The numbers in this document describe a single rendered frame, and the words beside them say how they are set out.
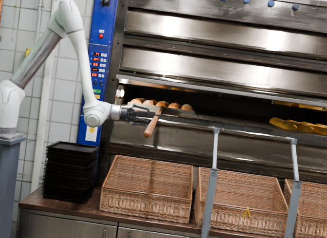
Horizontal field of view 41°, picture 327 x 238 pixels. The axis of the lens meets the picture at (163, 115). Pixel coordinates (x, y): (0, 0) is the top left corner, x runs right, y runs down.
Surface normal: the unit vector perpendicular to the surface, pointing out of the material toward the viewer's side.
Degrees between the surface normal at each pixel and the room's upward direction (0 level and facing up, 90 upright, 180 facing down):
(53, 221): 90
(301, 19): 90
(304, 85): 70
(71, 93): 90
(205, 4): 90
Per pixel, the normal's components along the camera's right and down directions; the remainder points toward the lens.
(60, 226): -0.04, 0.07
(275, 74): 0.01, -0.27
